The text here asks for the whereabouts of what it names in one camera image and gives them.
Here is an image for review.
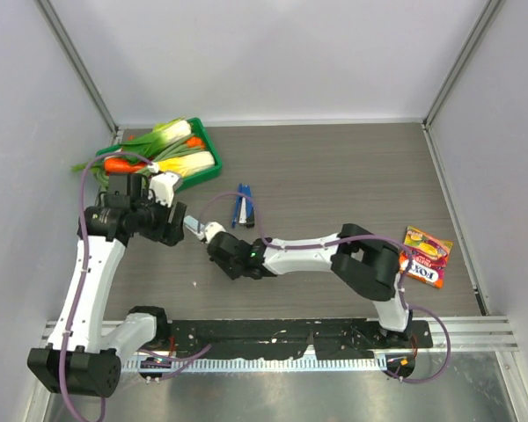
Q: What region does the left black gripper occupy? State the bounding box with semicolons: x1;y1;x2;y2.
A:
132;188;186;246

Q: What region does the dark blue stapler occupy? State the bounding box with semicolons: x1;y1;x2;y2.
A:
231;184;255;229

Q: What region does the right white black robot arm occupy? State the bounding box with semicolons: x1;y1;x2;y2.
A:
197;222;412;347

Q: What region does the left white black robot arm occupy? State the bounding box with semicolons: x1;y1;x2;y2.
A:
27;171;187;398

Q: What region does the yellow white napa cabbage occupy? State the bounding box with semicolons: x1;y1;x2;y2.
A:
158;151;216;178

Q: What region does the small orange carrot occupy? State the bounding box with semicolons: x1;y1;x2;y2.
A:
186;136;205;149

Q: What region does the large orange carrot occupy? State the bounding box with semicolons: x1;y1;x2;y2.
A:
103;157;146;173

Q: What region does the green long beans bundle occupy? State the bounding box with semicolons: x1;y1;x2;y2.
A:
91;143;207;187

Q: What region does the upper white bok choy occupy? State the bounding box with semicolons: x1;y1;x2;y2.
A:
120;119;193;158

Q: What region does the green plastic tray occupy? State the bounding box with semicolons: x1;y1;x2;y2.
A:
92;118;222;189

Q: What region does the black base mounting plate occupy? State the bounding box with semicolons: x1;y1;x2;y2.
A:
162;318;433;360

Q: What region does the colourful candy bag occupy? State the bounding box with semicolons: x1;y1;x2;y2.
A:
403;226;453;288

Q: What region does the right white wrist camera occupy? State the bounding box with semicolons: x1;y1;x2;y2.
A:
197;222;225;244

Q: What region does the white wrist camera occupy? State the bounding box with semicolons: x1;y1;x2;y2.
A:
149;171;182;208
197;222;225;244

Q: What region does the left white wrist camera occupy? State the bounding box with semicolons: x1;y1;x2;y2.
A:
149;171;182;208

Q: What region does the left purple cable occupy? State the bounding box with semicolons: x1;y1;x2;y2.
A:
59;151;213;422

